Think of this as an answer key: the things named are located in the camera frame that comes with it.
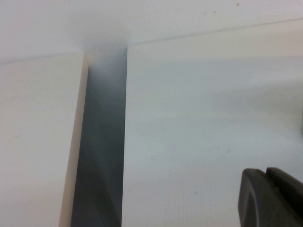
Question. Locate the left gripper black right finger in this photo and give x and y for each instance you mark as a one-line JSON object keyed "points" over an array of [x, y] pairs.
{"points": [[288, 201]]}

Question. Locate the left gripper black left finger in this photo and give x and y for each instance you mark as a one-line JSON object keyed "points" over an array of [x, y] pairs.
{"points": [[253, 201]]}

